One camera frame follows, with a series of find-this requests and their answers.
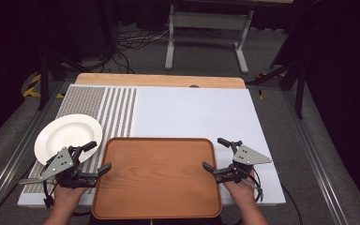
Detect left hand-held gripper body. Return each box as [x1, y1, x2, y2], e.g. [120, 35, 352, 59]
[18, 145, 100, 189]

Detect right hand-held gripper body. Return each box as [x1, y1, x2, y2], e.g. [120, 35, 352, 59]
[213, 140, 273, 185]

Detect white plate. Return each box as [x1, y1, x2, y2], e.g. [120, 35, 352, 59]
[34, 113, 104, 166]

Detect brown wooden tray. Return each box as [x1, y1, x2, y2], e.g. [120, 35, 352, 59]
[91, 137, 223, 220]

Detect person's left hand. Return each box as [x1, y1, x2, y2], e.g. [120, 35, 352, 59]
[52, 186, 89, 209]

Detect person's right hand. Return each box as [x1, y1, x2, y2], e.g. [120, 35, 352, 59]
[222, 179, 258, 208]

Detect white mat with grey pattern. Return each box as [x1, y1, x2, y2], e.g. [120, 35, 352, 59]
[17, 83, 287, 208]

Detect yellow black hazard tape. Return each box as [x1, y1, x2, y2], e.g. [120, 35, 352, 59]
[22, 72, 42, 98]

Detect black tripod stand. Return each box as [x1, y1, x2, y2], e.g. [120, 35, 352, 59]
[247, 60, 308, 120]

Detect grey metal stand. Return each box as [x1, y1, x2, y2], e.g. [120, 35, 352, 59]
[164, 4, 255, 75]

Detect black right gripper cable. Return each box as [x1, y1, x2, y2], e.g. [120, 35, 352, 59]
[246, 168, 265, 203]

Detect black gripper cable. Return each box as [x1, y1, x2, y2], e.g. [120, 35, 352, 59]
[42, 180, 58, 209]
[246, 168, 265, 203]

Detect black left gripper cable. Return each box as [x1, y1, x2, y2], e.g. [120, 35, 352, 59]
[42, 180, 58, 209]

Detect aluminium floor rail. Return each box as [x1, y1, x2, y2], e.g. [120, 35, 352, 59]
[280, 89, 350, 225]
[0, 80, 68, 218]

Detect bundle of floor cables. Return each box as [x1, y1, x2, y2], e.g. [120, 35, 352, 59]
[115, 28, 171, 52]

